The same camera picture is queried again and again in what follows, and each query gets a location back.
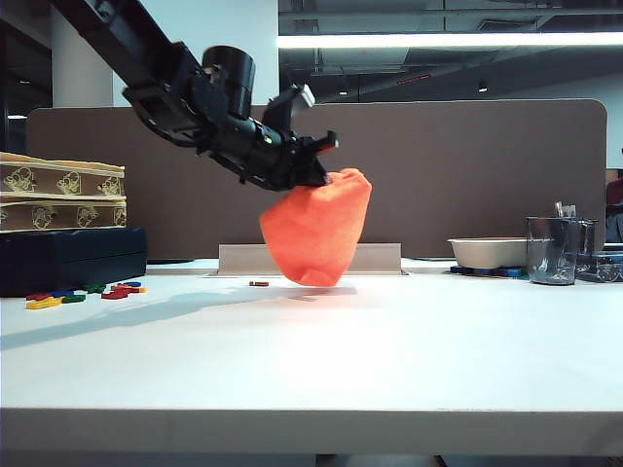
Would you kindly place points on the stacked patterned boxes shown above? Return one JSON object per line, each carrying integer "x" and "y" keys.
{"x": 58, "y": 180}

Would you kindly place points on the brown desk partition panel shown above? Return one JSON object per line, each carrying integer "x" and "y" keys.
{"x": 438, "y": 170}

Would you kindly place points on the black ceiling spot lamp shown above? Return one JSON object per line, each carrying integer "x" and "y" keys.
{"x": 483, "y": 87}

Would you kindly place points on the beige paper bowl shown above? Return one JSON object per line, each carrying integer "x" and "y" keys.
{"x": 487, "y": 253}

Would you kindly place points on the white ceiling light strip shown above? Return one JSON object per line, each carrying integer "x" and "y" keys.
{"x": 438, "y": 40}

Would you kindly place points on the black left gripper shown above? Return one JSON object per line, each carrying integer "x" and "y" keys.
{"x": 277, "y": 160}

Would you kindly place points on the red ceiling sign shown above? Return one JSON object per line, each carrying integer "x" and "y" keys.
{"x": 414, "y": 80}

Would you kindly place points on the brown cartoon print cushion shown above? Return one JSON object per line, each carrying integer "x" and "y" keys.
{"x": 58, "y": 214}

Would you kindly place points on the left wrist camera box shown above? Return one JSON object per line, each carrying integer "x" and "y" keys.
{"x": 282, "y": 109}

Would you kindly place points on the orange microfibre cloth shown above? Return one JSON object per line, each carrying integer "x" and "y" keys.
{"x": 316, "y": 228}

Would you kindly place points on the green letter magnet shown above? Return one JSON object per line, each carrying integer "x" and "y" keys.
{"x": 74, "y": 298}
{"x": 93, "y": 287}

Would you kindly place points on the clear acrylic box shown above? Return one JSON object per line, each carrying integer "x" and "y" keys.
{"x": 603, "y": 270}

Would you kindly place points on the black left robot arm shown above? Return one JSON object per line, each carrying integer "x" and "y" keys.
{"x": 146, "y": 63}

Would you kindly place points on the blue letter magnet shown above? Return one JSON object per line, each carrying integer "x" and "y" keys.
{"x": 130, "y": 283}
{"x": 62, "y": 293}

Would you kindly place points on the dark blue case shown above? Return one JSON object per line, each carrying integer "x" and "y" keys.
{"x": 73, "y": 262}

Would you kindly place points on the clear blue-tinted plastic cup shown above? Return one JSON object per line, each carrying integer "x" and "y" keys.
{"x": 552, "y": 258}

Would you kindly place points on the blue mat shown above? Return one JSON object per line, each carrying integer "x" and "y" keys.
{"x": 487, "y": 272}

